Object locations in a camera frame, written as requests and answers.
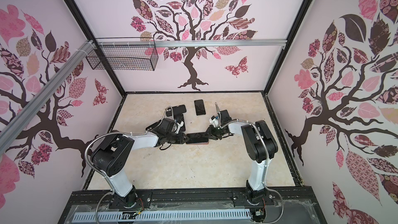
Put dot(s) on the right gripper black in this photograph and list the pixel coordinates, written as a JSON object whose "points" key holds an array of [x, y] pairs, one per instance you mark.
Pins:
{"points": [[211, 134]]}

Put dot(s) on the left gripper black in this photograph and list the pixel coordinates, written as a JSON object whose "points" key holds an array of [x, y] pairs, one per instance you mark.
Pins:
{"points": [[181, 138]]}

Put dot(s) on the purple phone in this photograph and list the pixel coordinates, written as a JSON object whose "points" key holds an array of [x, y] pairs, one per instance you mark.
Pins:
{"points": [[197, 137]]}

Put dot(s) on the pink phone case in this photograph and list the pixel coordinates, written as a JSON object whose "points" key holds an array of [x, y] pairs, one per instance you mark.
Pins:
{"points": [[200, 143]]}

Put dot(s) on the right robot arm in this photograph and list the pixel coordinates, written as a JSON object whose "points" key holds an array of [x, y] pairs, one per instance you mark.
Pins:
{"points": [[260, 146]]}

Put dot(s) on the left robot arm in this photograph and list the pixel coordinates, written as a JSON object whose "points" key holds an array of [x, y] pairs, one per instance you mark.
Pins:
{"points": [[111, 155]]}

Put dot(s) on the dark phone screen up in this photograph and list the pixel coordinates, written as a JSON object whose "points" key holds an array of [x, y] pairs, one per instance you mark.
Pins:
{"points": [[179, 118]]}

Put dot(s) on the small black phone case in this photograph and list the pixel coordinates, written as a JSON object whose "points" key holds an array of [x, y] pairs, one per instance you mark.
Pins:
{"points": [[176, 110]]}

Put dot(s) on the silver-edged black phone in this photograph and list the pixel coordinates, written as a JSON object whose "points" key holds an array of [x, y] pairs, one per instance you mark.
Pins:
{"points": [[199, 107]]}

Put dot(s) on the large black phone case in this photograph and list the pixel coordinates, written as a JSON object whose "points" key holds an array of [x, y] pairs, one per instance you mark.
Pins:
{"points": [[153, 126]]}

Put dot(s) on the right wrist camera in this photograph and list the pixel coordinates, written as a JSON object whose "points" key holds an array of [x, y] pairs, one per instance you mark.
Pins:
{"points": [[214, 121]]}

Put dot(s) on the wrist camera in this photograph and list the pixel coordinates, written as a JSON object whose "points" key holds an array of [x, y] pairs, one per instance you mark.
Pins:
{"points": [[180, 126], [214, 121]]}

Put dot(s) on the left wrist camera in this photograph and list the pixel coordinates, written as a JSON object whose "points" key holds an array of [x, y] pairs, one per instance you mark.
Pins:
{"points": [[180, 126]]}

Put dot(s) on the white slotted cable duct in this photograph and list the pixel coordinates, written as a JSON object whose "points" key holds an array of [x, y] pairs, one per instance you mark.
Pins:
{"points": [[168, 216]]}

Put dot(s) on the back aluminium rail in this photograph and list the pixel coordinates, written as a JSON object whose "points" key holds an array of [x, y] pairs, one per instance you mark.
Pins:
{"points": [[197, 43]]}

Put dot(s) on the aluminium rail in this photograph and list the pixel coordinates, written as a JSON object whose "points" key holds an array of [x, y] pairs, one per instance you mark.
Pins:
{"points": [[197, 43], [16, 126]]}

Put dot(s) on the black wire basket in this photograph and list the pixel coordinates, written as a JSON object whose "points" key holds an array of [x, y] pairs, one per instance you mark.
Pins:
{"points": [[136, 55]]}

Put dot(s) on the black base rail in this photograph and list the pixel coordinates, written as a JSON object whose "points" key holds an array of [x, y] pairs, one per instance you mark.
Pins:
{"points": [[284, 205]]}

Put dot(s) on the left aluminium rail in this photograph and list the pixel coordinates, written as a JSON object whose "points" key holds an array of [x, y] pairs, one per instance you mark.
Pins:
{"points": [[16, 126]]}

